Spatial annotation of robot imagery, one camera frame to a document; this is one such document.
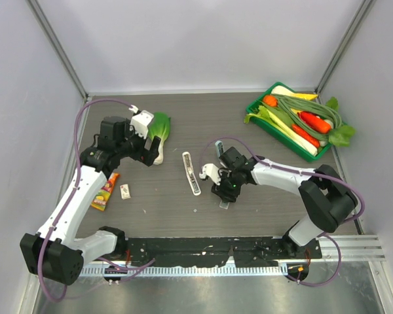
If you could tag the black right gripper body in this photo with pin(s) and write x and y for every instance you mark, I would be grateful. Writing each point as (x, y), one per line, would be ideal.
(229, 187)

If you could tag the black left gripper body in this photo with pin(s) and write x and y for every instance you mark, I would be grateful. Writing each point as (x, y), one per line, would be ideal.
(137, 150)

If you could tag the staples tray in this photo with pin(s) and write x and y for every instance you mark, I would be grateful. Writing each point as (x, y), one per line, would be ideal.
(224, 205)

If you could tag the white stapler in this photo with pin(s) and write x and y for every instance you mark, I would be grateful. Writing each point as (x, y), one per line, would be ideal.
(187, 161)

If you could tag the staples box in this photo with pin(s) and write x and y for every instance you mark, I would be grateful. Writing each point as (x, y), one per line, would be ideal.
(125, 192)

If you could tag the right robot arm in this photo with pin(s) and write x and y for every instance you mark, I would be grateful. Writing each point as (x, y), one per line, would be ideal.
(327, 199)

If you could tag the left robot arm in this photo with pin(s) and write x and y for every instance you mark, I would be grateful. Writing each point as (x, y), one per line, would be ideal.
(54, 252)

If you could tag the green bok choy toy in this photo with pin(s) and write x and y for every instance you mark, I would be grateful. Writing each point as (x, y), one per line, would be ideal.
(160, 127)

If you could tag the colourful snack packet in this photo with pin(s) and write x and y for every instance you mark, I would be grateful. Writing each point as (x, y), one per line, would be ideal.
(101, 199)

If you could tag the green plastic tray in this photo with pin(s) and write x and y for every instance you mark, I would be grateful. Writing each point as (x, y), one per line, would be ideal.
(253, 108)

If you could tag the pale green leek toy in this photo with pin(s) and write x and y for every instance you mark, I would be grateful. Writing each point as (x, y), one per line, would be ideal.
(282, 123)

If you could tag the red chili pepper toy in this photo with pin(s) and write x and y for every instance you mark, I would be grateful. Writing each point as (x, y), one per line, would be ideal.
(301, 132)

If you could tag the orange pumpkin toy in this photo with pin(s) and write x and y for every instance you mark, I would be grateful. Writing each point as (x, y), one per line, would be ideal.
(270, 100)

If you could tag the green long beans bundle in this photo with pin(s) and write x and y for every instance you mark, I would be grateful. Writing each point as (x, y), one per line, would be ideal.
(292, 106)

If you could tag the white radish toy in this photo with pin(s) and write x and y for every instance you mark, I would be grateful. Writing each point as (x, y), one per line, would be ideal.
(282, 90)

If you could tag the orange carrot toy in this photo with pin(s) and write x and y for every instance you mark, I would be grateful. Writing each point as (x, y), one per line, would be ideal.
(317, 124)

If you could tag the yellow corn toy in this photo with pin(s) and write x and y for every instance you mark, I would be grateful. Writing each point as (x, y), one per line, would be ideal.
(308, 97)

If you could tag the green lettuce leaf toy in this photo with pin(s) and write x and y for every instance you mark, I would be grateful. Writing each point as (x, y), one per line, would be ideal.
(341, 133)

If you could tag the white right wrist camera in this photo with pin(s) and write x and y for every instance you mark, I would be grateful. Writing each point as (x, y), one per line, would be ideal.
(210, 171)

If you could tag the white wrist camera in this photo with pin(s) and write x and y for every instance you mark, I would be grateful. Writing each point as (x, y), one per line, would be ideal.
(210, 171)
(140, 122)

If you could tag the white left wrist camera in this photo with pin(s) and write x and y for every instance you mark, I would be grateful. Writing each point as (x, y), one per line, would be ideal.
(140, 122)

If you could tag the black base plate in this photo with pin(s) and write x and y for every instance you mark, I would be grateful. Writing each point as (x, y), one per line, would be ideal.
(209, 252)

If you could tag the perforated cable duct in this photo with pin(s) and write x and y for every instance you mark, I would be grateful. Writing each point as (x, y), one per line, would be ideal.
(101, 269)

